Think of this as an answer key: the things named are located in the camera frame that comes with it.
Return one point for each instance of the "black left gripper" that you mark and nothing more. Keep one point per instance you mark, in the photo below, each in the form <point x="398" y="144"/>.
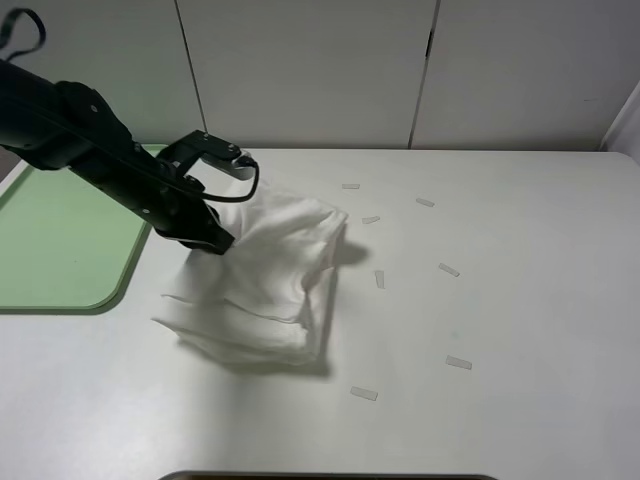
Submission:
<point x="159" y="189"/>

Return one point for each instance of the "white short sleeve t-shirt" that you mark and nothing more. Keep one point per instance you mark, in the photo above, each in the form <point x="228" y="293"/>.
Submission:
<point x="264" y="301"/>

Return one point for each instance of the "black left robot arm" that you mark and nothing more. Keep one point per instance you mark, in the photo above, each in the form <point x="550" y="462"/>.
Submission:
<point x="67" y="125"/>

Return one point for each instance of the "green plastic tray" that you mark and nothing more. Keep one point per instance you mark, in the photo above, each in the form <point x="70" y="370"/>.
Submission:
<point x="66" y="248"/>

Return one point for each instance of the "clear tape mark centre right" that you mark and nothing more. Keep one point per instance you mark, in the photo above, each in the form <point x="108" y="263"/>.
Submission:
<point x="380" y="279"/>

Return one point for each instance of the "clear tape mark back right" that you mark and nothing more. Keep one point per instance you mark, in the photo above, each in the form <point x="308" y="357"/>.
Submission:
<point x="425" y="202"/>

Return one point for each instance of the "clear tape mark front right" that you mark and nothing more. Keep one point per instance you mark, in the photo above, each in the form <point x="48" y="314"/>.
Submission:
<point x="458" y="363"/>

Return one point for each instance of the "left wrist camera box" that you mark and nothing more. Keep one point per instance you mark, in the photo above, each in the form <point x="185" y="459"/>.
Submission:
<point x="229" y="159"/>

